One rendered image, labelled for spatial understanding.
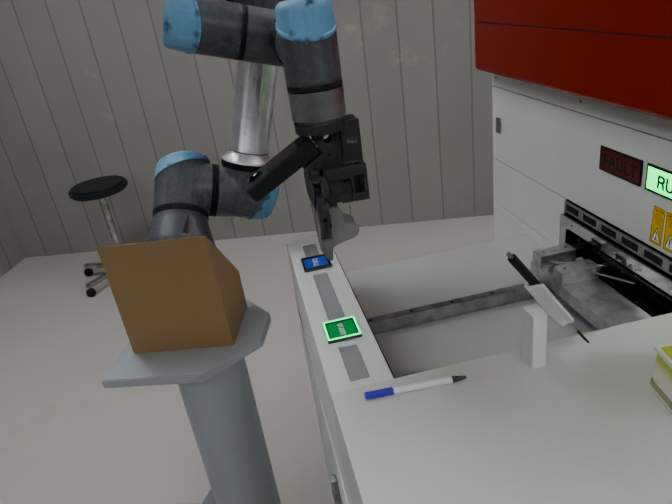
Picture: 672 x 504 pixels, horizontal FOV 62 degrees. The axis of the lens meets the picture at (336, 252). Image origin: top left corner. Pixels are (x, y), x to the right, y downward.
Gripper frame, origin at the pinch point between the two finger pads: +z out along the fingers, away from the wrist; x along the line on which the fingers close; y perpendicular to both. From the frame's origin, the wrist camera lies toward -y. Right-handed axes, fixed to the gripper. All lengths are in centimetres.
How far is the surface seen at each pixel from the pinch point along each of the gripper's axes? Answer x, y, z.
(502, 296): 16.8, 37.3, 26.3
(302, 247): 35.2, -0.8, 14.7
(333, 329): 0.2, -0.5, 14.2
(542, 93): 41, 58, -8
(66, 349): 180, -117, 111
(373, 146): 254, 69, 58
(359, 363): -9.0, 1.6, 15.0
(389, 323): 16.8, 12.8, 26.7
